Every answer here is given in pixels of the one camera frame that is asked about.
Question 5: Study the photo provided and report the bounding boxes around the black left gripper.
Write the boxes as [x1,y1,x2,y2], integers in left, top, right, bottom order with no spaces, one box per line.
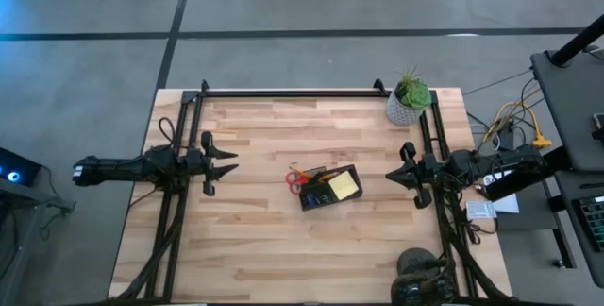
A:
[182,130,240,197]

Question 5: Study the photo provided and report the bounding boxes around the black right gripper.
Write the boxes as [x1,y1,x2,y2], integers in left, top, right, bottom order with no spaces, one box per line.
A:
[385,142,454,211]

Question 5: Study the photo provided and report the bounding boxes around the yellow sticky note pad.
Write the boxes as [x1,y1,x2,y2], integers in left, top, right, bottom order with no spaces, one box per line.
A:
[327,170,360,202]

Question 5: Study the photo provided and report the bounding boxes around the black pen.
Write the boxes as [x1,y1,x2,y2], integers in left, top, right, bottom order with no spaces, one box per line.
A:
[307,167,330,187]
[306,169,327,189]
[310,167,332,185]

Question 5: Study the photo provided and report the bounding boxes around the red handled scissors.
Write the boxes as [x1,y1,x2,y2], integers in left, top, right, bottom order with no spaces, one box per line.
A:
[285,166,313,196]

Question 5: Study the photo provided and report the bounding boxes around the black mesh desk organizer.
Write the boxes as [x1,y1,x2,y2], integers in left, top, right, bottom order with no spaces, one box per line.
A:
[298,163,364,212]

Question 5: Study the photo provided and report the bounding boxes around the succulent in white pot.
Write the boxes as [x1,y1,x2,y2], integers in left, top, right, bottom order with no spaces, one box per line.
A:
[385,62,433,127]

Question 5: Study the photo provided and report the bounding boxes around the small white packet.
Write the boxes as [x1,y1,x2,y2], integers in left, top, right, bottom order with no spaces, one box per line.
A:
[464,200,497,220]

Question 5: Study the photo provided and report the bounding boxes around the black diagonal beam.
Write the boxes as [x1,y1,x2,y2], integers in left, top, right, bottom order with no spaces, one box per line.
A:
[485,147,575,203]

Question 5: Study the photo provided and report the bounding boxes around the white paper sheet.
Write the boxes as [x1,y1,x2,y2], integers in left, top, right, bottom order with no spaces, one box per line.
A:
[480,168,521,215]

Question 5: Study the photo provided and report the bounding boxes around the black power adapter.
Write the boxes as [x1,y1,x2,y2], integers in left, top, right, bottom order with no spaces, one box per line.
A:
[498,124,516,146]

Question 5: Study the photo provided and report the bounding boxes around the grey side desk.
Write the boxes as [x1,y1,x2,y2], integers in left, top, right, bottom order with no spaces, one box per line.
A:
[530,46,604,288]

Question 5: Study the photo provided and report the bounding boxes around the computer keyboard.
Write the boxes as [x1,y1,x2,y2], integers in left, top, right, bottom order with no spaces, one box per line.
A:
[571,195,604,254]

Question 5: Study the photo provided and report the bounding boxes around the grey metal stand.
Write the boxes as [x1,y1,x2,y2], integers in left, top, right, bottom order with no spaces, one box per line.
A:
[0,177,77,306]

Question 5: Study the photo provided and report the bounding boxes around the black device with blue light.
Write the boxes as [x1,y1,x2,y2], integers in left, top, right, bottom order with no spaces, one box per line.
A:
[0,146,42,188]

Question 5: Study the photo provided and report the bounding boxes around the black pole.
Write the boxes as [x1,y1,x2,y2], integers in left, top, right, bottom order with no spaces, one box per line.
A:
[549,12,604,69]

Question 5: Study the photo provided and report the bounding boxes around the black left camera cable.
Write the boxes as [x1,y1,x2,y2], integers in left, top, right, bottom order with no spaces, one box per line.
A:
[158,116,176,149]

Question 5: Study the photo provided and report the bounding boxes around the black aluminium table frame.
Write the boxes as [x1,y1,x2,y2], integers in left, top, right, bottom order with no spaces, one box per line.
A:
[112,78,515,306]

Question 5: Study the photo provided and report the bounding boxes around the yellow cable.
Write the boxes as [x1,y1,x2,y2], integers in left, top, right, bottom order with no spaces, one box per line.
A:
[481,100,554,152]

